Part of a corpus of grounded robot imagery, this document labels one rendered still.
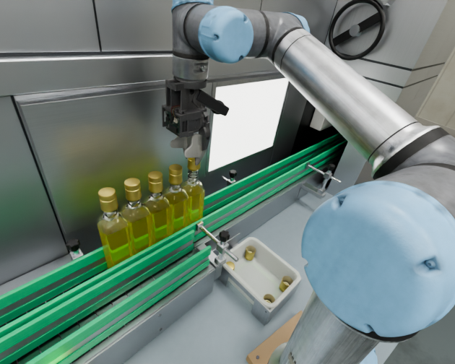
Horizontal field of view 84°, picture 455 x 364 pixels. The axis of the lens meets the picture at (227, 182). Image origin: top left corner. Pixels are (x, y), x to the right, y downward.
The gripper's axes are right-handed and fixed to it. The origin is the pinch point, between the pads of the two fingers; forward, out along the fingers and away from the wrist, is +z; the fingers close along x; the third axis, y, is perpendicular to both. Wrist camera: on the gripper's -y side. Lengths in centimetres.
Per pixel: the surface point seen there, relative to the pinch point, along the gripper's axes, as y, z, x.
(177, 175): 6.3, 2.8, 1.3
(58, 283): 36.8, 25.6, -4.2
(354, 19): -83, -35, -4
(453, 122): -239, 23, 42
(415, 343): -103, 118, 90
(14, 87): 30.8, -17.3, -13.3
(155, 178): 12.4, 1.6, 1.2
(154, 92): 3.5, -13.7, -12.2
